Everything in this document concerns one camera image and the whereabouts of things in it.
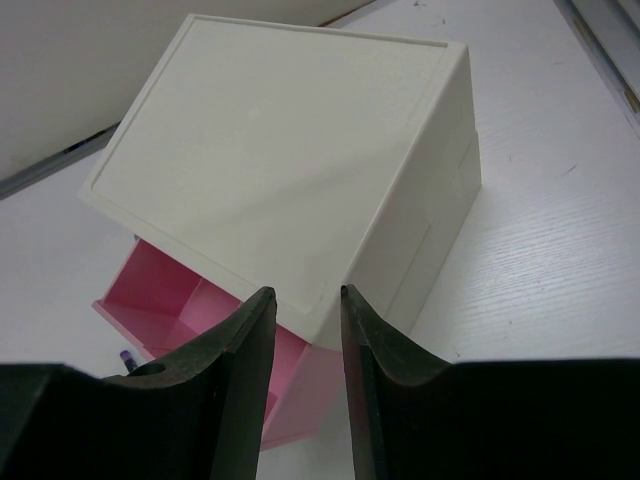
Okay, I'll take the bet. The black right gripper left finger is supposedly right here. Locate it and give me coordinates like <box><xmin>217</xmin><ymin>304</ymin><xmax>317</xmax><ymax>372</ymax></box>
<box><xmin>1</xmin><ymin>287</ymin><xmax>277</xmax><ymax>479</ymax></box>

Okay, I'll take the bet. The aluminium rail right side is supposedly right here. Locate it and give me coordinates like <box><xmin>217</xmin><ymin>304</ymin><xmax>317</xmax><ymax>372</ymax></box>
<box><xmin>568</xmin><ymin>1</ymin><xmax>639</xmax><ymax>124</ymax></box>

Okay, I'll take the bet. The pink drawer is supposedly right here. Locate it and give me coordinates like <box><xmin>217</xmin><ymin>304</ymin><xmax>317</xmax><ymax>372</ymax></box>
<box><xmin>93</xmin><ymin>240</ymin><xmax>344</xmax><ymax>449</ymax></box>

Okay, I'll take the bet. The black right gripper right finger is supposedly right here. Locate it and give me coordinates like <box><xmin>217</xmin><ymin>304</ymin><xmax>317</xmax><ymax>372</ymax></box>
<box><xmin>341</xmin><ymin>285</ymin><xmax>639</xmax><ymax>479</ymax></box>

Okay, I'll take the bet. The purple gel pen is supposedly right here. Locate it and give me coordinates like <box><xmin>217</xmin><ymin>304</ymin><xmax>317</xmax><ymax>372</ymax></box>
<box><xmin>119</xmin><ymin>350</ymin><xmax>138</xmax><ymax>373</ymax></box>

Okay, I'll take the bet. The aluminium rail back edge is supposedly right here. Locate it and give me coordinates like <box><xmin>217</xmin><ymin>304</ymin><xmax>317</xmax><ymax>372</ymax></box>
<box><xmin>0</xmin><ymin>123</ymin><xmax>119</xmax><ymax>200</ymax></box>

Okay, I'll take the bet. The white drawer organizer box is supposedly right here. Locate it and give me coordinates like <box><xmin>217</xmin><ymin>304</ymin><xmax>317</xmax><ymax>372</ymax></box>
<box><xmin>80</xmin><ymin>15</ymin><xmax>481</xmax><ymax>349</ymax></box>

